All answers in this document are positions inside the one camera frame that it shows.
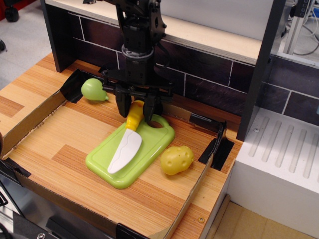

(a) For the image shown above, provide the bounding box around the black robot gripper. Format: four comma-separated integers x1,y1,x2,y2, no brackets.
103,45,173,123

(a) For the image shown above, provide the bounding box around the yellow handled white toy knife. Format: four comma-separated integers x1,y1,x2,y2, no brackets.
107,100,144,174

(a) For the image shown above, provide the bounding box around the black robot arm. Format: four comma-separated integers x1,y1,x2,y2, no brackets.
102,0,173,122

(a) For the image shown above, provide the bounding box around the green plastic cutting board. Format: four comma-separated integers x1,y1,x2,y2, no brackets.
85,115,175,189

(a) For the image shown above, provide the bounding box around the cardboard fence with black tape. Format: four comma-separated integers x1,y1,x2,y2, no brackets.
0,57,242,239

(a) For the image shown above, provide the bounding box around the green toy pear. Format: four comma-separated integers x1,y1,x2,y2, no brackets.
81,78,109,101

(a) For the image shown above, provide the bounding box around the yellow toy potato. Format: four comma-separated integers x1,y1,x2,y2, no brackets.
160,146,194,175

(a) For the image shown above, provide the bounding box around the black caster wheel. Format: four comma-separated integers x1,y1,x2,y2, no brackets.
4,6,19,22

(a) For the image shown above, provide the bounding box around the white toy sink drainboard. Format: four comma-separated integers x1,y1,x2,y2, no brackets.
227,109,319,238

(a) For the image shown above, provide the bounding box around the black shelf frame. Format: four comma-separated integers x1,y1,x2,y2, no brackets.
41,0,284,140

